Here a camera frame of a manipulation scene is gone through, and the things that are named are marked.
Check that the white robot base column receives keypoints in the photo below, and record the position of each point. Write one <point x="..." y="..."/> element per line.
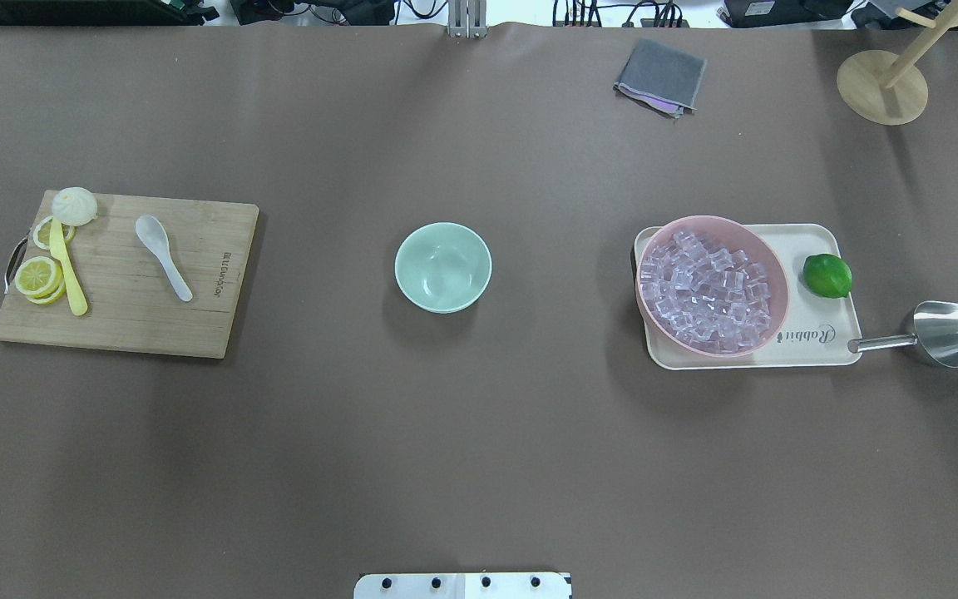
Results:
<point x="465" y="585"/>

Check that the green bowl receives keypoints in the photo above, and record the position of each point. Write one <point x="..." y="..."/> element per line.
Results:
<point x="443" y="267"/>

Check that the pink bowl of ice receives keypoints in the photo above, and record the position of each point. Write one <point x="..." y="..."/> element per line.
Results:
<point x="711" y="286"/>

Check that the metal ice scoop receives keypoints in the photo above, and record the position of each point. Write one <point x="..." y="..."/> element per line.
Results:
<point x="930" y="333"/>

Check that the grey folded cloth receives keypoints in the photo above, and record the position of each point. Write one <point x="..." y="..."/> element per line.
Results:
<point x="662" y="77"/>

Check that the cream serving tray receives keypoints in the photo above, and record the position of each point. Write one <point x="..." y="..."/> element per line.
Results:
<point x="816" y="330"/>

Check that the bamboo cutting board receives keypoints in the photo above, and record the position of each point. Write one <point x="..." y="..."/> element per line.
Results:
<point x="132" y="304"/>

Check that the green lime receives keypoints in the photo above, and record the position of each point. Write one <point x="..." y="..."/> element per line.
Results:
<point x="827" y="275"/>

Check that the white bun toy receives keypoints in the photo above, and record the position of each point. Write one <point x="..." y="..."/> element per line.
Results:
<point x="74" y="206"/>

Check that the lemon slice upper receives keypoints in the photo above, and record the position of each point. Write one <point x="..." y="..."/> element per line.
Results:
<point x="40" y="280"/>

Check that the lemon slice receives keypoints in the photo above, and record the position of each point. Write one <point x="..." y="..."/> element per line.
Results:
<point x="41" y="234"/>
<point x="40" y="280"/>

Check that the lemon slice lower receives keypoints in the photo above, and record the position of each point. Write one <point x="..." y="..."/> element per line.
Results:
<point x="41" y="234"/>

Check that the wooden mug tree stand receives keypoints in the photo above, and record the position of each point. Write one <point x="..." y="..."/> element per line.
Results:
<point x="888" y="88"/>

